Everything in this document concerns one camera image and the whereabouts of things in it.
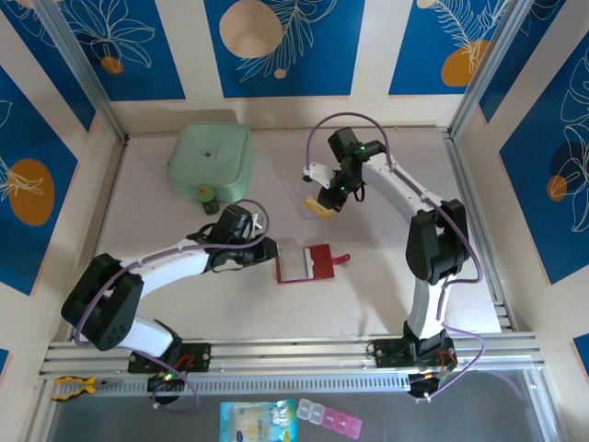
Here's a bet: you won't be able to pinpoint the cream card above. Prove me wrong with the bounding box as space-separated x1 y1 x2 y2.
303 195 329 216

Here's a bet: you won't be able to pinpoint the red card holder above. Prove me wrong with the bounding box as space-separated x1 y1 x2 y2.
275 243 352 285

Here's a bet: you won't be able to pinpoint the clear plastic card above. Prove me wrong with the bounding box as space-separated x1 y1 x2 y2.
287 180 333 221

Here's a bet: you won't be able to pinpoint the small bottle with green cap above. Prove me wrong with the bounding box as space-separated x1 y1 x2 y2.
195 182 220 216

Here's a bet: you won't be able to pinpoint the mint green zip pouch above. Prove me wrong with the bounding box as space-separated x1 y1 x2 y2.
165 120 256 204

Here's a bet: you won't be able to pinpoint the black controller board green light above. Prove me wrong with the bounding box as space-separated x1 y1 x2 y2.
145 367 186 406

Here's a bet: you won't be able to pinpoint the blue snack packet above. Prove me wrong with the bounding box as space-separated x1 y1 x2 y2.
219 398 299 442

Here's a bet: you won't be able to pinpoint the pink white pill organizer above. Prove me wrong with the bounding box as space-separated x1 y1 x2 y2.
295 398 364 436

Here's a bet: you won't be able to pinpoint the black controller board orange light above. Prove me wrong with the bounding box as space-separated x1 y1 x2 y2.
407 367 456 405

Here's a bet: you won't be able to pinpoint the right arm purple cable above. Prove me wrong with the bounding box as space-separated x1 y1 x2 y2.
305 111 490 405

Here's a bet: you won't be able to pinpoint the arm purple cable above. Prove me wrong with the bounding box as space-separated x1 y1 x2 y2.
73 198 271 414
305 111 490 405

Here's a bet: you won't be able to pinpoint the aluminium front rail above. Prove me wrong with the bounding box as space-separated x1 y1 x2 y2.
39 331 549 381

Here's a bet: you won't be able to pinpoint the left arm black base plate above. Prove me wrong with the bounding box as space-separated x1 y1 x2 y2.
127 343 213 375

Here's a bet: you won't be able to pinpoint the aluminium side rail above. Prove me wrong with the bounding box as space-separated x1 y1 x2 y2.
66 135 130 343
444 131 515 333

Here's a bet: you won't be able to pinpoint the grey slotted cable duct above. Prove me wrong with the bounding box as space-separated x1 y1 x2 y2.
94 370 415 398

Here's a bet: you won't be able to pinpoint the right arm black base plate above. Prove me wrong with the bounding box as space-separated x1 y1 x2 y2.
373 338 458 369

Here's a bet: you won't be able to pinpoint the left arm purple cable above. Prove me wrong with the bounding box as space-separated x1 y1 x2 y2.
73 198 271 414

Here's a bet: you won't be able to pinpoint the aluminium frame post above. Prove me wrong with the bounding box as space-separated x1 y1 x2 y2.
446 0 537 139
34 0 130 142

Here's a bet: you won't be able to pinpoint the yellow black handled pliers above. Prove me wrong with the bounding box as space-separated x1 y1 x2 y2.
50 375 120 401

